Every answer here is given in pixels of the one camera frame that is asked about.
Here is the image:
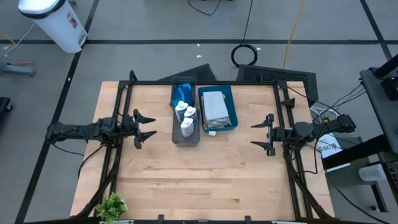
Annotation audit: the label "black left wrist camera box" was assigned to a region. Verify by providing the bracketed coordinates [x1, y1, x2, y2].
[95, 117, 114, 132]

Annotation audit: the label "thin black floor cable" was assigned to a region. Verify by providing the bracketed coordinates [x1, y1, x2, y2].
[187, 0, 223, 16]

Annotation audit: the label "black perforated panel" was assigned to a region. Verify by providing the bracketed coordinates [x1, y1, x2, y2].
[236, 64, 319, 107]

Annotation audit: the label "white printed paper sheet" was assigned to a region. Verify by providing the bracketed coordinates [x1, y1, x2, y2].
[317, 133, 343, 159]

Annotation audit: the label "small green potted plant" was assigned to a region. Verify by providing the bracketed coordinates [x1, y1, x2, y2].
[95, 192, 128, 223]

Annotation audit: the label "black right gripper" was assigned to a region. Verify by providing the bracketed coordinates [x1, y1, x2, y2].
[250, 113, 295, 157]

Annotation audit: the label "white trash can black rim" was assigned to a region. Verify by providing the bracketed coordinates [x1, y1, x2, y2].
[17, 0, 90, 54]

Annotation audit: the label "yellow hanging cable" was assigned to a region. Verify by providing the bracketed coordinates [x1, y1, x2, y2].
[282, 0, 308, 70]

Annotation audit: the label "black aluminium table frame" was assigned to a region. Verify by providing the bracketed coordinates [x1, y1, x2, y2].
[70, 70, 335, 224]

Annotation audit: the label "blue plastic bin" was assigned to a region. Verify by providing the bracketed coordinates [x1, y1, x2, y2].
[197, 84, 239, 133]

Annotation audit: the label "black flat panel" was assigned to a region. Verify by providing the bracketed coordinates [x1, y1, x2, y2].
[157, 63, 218, 82]

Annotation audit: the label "dark grey desk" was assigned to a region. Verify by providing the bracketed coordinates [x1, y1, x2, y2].
[359, 54, 398, 147]

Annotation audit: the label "clear plastic roll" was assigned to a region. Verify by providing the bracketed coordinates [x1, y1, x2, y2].
[358, 164, 389, 183]

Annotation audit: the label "smoky grey plastic bin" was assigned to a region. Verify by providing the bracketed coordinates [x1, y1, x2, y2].
[170, 76, 197, 110]
[171, 108, 201, 147]

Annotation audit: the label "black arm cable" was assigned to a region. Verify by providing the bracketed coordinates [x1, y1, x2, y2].
[303, 138, 321, 175]
[46, 141, 108, 181]

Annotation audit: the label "white floor cable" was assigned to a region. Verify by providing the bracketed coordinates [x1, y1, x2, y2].
[310, 106, 340, 123]

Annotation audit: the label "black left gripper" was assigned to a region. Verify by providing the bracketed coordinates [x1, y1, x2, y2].
[116, 108, 158, 150]

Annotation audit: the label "black coiled cable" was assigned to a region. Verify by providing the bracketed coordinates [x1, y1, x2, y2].
[231, 0, 259, 67]

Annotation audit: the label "black stand legs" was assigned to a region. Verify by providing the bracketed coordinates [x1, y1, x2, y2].
[322, 133, 398, 215]

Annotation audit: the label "black caster base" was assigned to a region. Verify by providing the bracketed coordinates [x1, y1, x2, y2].
[0, 96, 13, 113]

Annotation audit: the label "white plastic polish bottle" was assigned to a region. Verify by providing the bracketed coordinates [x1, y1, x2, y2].
[174, 100, 189, 122]
[183, 106, 198, 125]
[180, 117, 195, 138]

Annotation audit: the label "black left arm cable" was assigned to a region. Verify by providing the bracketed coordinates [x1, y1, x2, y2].
[46, 141, 108, 181]

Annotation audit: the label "white waffle weave towel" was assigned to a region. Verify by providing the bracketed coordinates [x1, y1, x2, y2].
[202, 91, 230, 123]

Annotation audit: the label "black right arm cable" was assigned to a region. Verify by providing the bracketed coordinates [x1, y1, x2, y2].
[303, 138, 321, 175]

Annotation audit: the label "grey stand foot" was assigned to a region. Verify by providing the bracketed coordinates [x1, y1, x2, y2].
[0, 61, 37, 77]

